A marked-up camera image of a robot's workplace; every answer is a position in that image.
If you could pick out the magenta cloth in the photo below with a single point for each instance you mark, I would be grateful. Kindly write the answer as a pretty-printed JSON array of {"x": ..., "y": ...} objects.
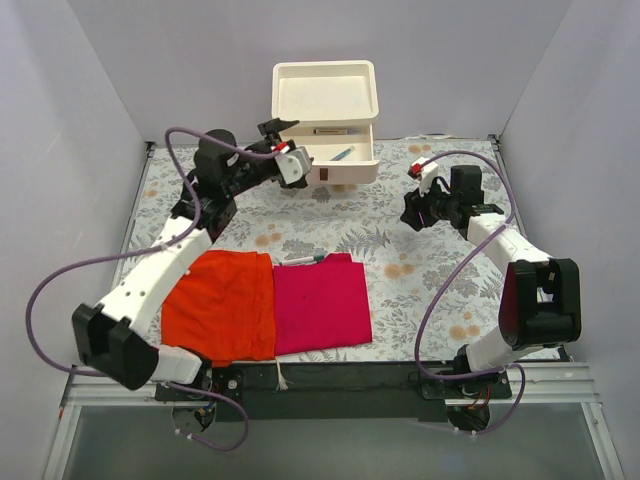
[{"x": 321, "y": 306}]

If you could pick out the orange cloth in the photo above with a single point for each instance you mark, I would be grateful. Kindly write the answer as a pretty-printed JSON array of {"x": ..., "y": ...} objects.
[{"x": 223, "y": 308}]

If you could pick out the white top drawer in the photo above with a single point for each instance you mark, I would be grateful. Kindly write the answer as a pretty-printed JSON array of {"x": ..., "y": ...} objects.
[{"x": 361, "y": 167}]

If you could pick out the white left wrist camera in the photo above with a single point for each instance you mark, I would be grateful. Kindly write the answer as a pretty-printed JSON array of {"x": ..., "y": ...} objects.
[{"x": 294, "y": 165}]

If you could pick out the white marker green cap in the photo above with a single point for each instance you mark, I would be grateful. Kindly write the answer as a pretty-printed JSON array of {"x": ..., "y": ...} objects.
[{"x": 302, "y": 261}]

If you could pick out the light blue gel pen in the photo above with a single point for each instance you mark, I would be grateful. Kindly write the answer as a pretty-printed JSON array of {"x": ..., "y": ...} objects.
[{"x": 343, "y": 154}]

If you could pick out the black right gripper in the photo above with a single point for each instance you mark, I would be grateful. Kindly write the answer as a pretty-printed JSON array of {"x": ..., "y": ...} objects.
[{"x": 413, "y": 213}]

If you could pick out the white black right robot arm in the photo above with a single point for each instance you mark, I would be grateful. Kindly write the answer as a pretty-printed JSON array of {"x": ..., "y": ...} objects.
[{"x": 540, "y": 303}]

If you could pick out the aluminium frame rail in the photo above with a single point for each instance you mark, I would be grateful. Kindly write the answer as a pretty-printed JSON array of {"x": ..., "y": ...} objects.
[{"x": 544, "y": 382}]

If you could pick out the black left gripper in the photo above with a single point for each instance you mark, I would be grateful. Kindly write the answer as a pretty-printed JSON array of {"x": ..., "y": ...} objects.
[{"x": 271, "y": 131}]

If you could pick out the white drawer cabinet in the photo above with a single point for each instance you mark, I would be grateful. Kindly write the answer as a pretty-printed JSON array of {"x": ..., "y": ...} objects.
[{"x": 325, "y": 93}]

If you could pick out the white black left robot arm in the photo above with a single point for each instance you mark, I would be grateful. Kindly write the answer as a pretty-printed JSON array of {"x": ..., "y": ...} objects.
[{"x": 110, "y": 336}]

